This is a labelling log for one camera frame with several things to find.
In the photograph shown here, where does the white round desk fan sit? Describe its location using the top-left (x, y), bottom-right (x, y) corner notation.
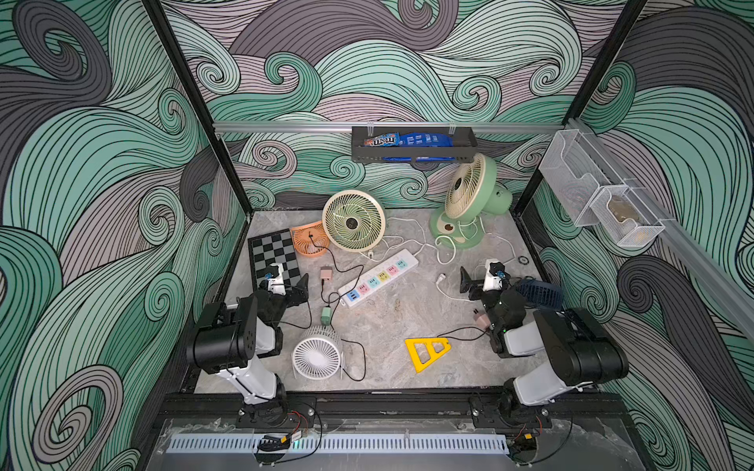
top-left (292, 325), bottom-right (344, 381)

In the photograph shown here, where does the pink usb charger adapter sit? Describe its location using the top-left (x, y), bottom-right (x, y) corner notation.
top-left (320, 267), bottom-right (333, 282)

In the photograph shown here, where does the black cable of white fan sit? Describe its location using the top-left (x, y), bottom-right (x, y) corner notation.
top-left (327, 290), bottom-right (367, 383)

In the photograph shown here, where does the white cable of green fan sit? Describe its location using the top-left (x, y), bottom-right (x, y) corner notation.
top-left (436, 232), bottom-right (520, 304)

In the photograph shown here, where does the yellow triangle ruler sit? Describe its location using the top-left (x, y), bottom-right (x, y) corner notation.
top-left (404, 338), bottom-right (452, 374)

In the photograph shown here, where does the black fan usb cable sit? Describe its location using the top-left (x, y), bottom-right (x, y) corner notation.
top-left (307, 228), bottom-right (366, 296)

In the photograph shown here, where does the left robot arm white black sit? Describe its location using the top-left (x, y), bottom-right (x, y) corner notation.
top-left (187, 263), bottom-right (309, 406)

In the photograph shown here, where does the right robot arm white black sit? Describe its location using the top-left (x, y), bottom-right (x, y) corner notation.
top-left (459, 259), bottom-right (630, 407)

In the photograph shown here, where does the black grey chessboard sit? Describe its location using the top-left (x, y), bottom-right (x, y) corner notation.
top-left (247, 229), bottom-right (302, 288)

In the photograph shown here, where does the black cable of blue fan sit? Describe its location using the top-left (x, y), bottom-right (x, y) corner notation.
top-left (434, 325), bottom-right (490, 343)

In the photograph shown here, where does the blue candy packet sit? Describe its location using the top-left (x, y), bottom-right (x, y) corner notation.
top-left (363, 133), bottom-right (454, 148)

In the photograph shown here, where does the black wall shelf tray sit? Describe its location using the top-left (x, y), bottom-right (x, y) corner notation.
top-left (351, 126), bottom-right (478, 163)

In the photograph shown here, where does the green pedestal desk fan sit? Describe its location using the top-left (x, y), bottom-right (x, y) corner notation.
top-left (429, 153), bottom-right (512, 249)

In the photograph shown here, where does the green usb charger adapter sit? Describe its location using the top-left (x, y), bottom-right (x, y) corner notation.
top-left (320, 305), bottom-right (333, 326)

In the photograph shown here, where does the white multicolour power strip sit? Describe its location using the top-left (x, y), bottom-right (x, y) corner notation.
top-left (338, 249), bottom-right (419, 307)

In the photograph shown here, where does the clear plastic wall bin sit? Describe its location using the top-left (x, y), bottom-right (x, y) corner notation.
top-left (539, 129), bottom-right (665, 249)

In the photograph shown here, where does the white cable of round fan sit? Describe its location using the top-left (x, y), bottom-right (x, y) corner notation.
top-left (360, 216), bottom-right (431, 263)

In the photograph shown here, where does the white perforated cable duct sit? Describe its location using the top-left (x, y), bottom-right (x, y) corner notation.
top-left (166, 433), bottom-right (509, 455)

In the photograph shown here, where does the cream green round fan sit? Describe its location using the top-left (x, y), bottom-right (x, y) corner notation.
top-left (322, 190), bottom-right (387, 252)

